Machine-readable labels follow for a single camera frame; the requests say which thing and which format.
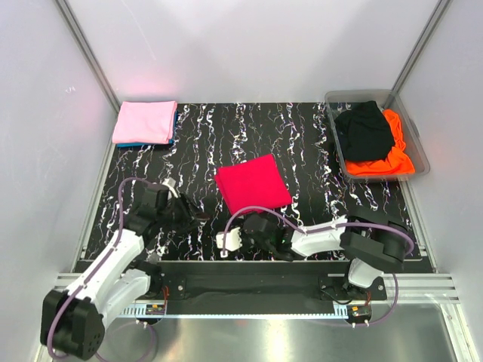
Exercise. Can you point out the pink folded t-shirt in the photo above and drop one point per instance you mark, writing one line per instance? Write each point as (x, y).
(145, 123)

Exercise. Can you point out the aluminium frame post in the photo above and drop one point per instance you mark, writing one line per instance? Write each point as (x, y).
(421, 43)
(74, 26)

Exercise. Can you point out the black t-shirt in bin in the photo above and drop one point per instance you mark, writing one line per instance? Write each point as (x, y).
(363, 133)

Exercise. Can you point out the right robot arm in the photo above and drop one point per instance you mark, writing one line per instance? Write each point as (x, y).
(375, 244)

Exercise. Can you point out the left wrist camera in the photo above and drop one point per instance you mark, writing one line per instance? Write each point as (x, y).
(168, 190)

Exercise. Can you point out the aluminium front rail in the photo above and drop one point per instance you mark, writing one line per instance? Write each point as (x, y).
(404, 289)

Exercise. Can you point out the red t-shirt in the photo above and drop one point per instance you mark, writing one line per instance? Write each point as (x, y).
(257, 182)

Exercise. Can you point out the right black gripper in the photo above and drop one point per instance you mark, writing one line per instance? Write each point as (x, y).
(243, 232)

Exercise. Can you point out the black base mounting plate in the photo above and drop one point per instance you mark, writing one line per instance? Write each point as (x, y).
(228, 289)

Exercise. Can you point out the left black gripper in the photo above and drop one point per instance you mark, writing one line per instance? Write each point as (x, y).
(188, 213)

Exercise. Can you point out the left aluminium frame post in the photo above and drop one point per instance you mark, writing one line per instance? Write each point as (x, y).
(74, 26)

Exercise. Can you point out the clear plastic bin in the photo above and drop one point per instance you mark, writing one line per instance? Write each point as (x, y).
(342, 100)

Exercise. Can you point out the black marbled table mat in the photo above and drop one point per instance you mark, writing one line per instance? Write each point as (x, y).
(212, 135)

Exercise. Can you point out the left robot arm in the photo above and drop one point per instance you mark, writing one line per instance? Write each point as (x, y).
(74, 320)

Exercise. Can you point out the right aluminium frame post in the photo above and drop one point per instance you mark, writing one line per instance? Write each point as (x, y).
(421, 43)

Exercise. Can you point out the blue folded t-shirt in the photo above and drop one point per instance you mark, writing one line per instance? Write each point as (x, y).
(170, 141)

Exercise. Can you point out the orange t-shirt in bin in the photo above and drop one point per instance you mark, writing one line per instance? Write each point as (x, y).
(396, 162)

